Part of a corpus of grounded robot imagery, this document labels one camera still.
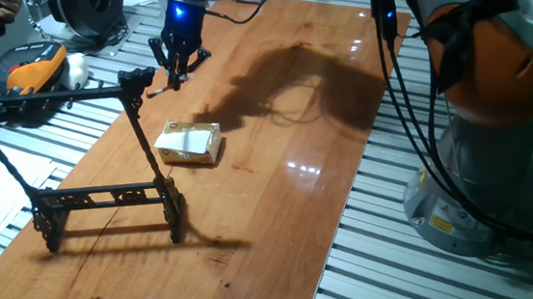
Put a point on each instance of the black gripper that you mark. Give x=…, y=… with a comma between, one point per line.
x=183, y=26

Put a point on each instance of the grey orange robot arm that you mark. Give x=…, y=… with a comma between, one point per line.
x=497, y=76

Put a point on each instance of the black ornate pen rack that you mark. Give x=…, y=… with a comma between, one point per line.
x=141, y=126

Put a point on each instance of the person hand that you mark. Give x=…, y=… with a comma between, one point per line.
x=7, y=10

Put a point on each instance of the gold white paper box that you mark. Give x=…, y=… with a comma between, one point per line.
x=199, y=150

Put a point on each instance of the white crumpled cloth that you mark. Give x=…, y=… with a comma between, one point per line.
x=75, y=69

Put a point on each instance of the black round spool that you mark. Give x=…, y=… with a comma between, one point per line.
x=85, y=10

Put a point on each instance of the orange black teach pendant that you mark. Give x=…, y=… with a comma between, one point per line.
x=32, y=68

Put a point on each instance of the brown wooden board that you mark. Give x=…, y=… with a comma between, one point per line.
x=253, y=218

